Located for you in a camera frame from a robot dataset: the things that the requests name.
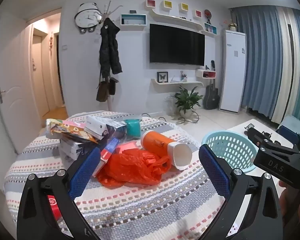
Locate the black coat on rack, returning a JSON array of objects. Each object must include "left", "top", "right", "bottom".
[{"left": 97, "top": 1, "right": 123, "bottom": 112}]

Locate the black jacket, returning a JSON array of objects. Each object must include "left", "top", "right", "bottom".
[{"left": 99, "top": 19, "right": 122, "bottom": 78}]

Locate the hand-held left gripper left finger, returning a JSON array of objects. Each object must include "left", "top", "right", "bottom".
[{"left": 16, "top": 147, "right": 102, "bottom": 240}]

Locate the light blue chair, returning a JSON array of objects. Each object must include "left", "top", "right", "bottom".
[{"left": 277, "top": 115, "right": 300, "bottom": 140}]

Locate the teal open wall shelf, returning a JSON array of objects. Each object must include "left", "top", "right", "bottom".
[{"left": 120, "top": 14, "right": 147, "bottom": 27}]

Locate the brown hanging bag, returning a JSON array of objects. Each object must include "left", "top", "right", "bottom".
[{"left": 96, "top": 76, "right": 110, "bottom": 102}]

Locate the small teal wall shelf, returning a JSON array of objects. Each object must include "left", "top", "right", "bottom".
[{"left": 204, "top": 22, "right": 217, "bottom": 35}]

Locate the white door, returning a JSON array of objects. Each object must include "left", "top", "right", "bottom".
[{"left": 0, "top": 17, "right": 37, "bottom": 153}]

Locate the green potted plant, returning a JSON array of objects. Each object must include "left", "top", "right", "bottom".
[{"left": 169, "top": 86, "right": 203, "bottom": 118}]

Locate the black hanging bag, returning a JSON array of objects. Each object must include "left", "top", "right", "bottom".
[{"left": 109, "top": 77, "right": 119, "bottom": 95}]

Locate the black television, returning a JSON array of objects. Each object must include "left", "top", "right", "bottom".
[{"left": 149, "top": 24, "right": 205, "bottom": 67}]

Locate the white cardboard box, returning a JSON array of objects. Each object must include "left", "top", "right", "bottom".
[{"left": 84, "top": 116, "right": 108, "bottom": 140}]

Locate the white side table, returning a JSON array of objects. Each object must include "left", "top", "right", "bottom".
[{"left": 226, "top": 119, "right": 278, "bottom": 137}]

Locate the red cube shelf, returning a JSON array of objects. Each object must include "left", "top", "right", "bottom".
[{"left": 196, "top": 69, "right": 217, "bottom": 79}]

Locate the teal packet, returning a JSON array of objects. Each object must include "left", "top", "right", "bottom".
[{"left": 126, "top": 119, "right": 141, "bottom": 137}]

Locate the orange and white bottle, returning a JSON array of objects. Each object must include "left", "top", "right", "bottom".
[{"left": 141, "top": 129, "right": 192, "bottom": 170}]

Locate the flat white box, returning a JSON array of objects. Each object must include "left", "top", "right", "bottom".
[{"left": 59, "top": 137, "right": 95, "bottom": 161}]

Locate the red packet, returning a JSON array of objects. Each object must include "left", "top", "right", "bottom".
[{"left": 46, "top": 195, "right": 60, "bottom": 215}]

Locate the blue and white curtain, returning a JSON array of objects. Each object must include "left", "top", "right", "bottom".
[{"left": 231, "top": 5, "right": 300, "bottom": 128}]

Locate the teal plastic basket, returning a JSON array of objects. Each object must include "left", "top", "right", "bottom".
[{"left": 202, "top": 130, "right": 258, "bottom": 173}]

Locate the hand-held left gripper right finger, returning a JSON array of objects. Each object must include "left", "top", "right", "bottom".
[{"left": 199, "top": 144, "right": 283, "bottom": 240}]

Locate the colourful snack packet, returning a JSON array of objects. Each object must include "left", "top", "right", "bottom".
[{"left": 45, "top": 119, "right": 99, "bottom": 144}]

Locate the dark clear plastic bag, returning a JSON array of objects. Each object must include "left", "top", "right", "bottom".
[{"left": 106, "top": 120, "right": 128, "bottom": 141}]

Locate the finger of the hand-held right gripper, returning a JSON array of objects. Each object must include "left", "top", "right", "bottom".
[
  {"left": 277, "top": 126, "right": 300, "bottom": 155},
  {"left": 244, "top": 124, "right": 280, "bottom": 148}
]

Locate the low white wall shelf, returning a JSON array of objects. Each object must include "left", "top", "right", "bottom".
[{"left": 151, "top": 77, "right": 205, "bottom": 88}]

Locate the pink paper sheet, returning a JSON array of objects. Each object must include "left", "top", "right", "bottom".
[{"left": 115, "top": 141, "right": 140, "bottom": 154}]

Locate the black guitar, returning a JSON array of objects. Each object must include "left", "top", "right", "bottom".
[{"left": 203, "top": 80, "right": 220, "bottom": 110}]

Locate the orange plastic bag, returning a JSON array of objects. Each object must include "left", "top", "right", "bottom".
[{"left": 97, "top": 150, "right": 172, "bottom": 188}]

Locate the white standing air conditioner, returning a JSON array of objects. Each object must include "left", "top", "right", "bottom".
[{"left": 219, "top": 29, "right": 247, "bottom": 112}]

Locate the long curved white shelf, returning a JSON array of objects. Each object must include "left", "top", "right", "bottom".
[{"left": 151, "top": 7, "right": 205, "bottom": 30}]

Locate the red and white box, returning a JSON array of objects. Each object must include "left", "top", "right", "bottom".
[{"left": 91, "top": 137, "right": 123, "bottom": 178}]

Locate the person's right hand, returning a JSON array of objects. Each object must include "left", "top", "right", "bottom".
[{"left": 277, "top": 180, "right": 300, "bottom": 230}]

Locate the panda wall clock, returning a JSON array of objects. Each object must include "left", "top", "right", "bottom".
[{"left": 74, "top": 2, "right": 103, "bottom": 34}]

